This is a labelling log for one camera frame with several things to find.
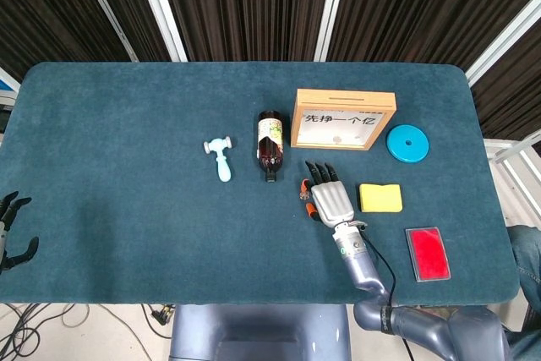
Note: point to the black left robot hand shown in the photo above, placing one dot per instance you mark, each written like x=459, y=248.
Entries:
x=2, y=247

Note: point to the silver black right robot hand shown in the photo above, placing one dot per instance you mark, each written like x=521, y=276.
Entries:
x=334, y=204

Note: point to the yellow sponge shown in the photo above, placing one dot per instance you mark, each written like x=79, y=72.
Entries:
x=380, y=198

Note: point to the brown glass bottle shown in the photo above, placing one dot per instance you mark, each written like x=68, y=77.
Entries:
x=269, y=154

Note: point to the blue round disc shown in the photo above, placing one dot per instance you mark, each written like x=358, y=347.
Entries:
x=418, y=149

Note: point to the red pad clear case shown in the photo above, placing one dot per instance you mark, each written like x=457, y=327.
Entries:
x=429, y=255

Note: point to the light blue toy hammer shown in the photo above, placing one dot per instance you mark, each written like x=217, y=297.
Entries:
x=222, y=166

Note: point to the teal table cloth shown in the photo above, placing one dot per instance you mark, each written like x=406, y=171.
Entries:
x=127, y=209

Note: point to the grey-blue robot torso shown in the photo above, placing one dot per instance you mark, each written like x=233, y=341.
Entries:
x=258, y=331

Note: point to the white blue panel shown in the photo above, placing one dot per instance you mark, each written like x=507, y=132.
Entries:
x=6, y=84

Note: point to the wooden coin box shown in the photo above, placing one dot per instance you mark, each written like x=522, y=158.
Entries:
x=342, y=96

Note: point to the aluminium profile frame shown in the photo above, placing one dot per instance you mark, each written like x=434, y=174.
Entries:
x=513, y=151

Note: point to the white metal frame post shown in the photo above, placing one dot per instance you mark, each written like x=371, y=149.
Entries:
x=331, y=10
x=105, y=10
x=158, y=6
x=503, y=39

